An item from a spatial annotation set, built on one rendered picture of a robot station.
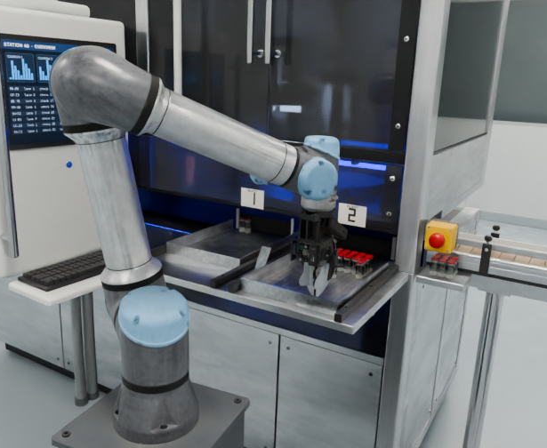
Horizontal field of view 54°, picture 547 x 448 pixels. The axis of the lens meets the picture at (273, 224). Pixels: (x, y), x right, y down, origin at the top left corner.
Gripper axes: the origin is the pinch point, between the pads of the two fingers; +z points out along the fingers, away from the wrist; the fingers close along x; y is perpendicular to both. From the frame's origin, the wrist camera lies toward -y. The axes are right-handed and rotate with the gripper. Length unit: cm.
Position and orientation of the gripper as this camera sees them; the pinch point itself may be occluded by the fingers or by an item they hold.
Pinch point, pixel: (317, 291)
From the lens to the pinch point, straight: 124.4
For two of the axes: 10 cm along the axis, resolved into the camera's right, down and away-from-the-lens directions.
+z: -0.4, 9.6, 2.6
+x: 8.6, 1.7, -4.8
